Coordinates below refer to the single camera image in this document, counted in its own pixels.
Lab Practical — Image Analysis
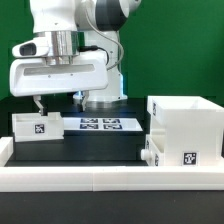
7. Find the white front drawer box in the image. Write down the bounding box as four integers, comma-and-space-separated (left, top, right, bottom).
140, 134, 164, 166

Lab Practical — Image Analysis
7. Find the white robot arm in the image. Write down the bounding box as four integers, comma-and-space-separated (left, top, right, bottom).
10, 0, 142, 110

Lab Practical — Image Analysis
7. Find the white fence frame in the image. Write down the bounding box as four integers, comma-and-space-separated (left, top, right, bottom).
0, 137, 224, 192

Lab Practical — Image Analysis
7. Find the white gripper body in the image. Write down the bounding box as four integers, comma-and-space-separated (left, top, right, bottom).
10, 51, 108, 97

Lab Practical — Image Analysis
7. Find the white marker sheet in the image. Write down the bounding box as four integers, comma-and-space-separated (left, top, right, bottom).
63, 117, 142, 132

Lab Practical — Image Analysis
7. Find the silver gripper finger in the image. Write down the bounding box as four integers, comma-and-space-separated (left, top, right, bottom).
33, 96, 47, 116
78, 91, 89, 112

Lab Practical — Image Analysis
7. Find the grey cable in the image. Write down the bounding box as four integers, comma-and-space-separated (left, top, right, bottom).
79, 0, 125, 72

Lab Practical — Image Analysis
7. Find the white rear drawer box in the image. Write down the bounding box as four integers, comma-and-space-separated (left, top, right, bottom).
12, 112, 64, 142

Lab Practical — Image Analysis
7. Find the white drawer box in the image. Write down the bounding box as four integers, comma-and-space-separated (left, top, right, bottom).
140, 134, 164, 166
12, 112, 64, 142

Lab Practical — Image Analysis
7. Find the white drawer cabinet frame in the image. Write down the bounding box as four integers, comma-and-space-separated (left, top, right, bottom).
147, 96, 224, 167

